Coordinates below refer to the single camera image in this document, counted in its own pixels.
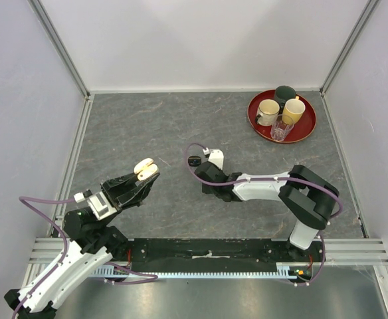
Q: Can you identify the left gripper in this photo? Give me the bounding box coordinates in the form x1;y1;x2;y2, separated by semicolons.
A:
98;163;161;227

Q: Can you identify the white earbud charging case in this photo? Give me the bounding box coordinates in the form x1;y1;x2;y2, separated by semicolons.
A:
134;158;158;181

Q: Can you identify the black earbud charging case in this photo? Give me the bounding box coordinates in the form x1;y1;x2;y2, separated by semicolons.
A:
187;156;202;167

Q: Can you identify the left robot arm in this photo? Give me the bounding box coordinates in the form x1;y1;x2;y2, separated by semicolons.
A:
4;165;159;318

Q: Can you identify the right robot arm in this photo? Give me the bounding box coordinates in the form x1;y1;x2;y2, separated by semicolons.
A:
193;161;342;262

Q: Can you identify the clear drinking glass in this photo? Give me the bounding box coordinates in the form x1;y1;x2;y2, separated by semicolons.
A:
270;114;294;142

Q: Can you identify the dark green mug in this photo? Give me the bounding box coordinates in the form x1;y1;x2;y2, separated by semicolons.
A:
273;86;296;106

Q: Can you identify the red round tray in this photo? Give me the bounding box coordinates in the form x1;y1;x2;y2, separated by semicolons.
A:
247;89;316;144

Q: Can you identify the yellow mug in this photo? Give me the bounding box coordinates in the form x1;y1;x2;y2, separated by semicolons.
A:
282;98;306;125

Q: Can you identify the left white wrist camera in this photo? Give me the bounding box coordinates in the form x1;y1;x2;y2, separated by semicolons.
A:
87;191;117;221

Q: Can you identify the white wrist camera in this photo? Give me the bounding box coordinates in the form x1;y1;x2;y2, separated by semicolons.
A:
87;191;117;221
203;148;225;170

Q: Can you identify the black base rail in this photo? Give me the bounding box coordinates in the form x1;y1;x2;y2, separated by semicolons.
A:
128;238;324;263

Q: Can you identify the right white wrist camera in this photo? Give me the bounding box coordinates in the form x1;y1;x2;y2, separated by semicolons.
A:
203;148;225;170

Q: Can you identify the white mug black handle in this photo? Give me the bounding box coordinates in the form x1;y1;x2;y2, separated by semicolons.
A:
254;99;280;127

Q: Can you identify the white cable duct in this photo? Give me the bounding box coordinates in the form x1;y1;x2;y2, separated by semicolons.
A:
89;265;299;280

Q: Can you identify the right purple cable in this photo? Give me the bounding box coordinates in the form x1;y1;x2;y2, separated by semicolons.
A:
183;142;344;287

